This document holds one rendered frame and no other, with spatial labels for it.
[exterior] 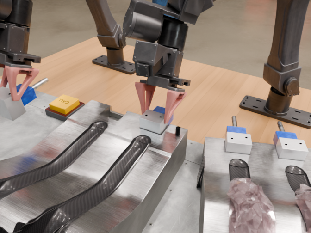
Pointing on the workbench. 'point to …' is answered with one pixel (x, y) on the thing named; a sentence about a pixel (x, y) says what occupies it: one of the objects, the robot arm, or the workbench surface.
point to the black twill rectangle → (200, 171)
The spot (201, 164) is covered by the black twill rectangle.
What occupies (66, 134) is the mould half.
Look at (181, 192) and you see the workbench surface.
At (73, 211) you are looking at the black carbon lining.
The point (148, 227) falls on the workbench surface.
